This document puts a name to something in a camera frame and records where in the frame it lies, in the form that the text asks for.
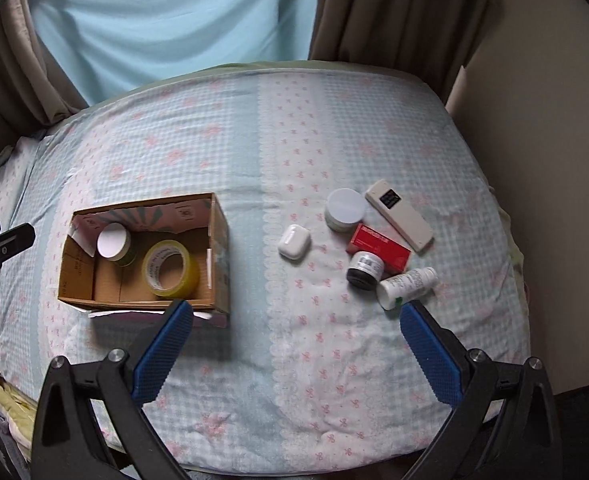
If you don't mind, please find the light blue curtain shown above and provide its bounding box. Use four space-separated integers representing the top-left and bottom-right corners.
27 0 325 107

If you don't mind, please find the floral checked bedsheet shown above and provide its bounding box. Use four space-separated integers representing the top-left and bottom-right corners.
0 61 531 473

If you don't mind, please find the beige curtain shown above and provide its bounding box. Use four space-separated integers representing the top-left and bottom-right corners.
307 0 500 106
0 0 90 126

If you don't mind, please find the white round cream jar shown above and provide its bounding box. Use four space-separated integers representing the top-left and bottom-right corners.
325 188 367 233

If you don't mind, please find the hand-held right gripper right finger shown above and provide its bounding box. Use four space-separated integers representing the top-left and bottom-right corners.
400 300 564 480

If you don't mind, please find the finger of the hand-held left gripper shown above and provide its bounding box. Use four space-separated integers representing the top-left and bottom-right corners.
0 219 36 292

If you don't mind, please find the white plastic bottle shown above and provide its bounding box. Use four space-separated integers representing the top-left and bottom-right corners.
378 267 438 311

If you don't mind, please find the green jar with white lid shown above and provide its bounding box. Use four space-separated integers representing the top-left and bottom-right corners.
97 223 136 267

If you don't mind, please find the white remote control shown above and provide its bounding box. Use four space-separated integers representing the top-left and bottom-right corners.
365 179 434 253

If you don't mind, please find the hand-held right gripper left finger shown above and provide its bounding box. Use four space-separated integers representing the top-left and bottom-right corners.
31 298 194 480

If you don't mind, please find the red rectangular box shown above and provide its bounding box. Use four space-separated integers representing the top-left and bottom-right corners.
346 223 412 274

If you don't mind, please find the small black-lidded jar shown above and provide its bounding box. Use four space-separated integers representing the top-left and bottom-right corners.
347 251 385 291

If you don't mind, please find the cardboard box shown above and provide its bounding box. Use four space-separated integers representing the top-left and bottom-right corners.
57 192 231 329

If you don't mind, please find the white earbuds case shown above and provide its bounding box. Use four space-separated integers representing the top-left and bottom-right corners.
278 224 313 261

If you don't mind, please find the yellow tape roll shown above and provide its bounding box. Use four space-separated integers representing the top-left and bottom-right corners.
141 240 200 299

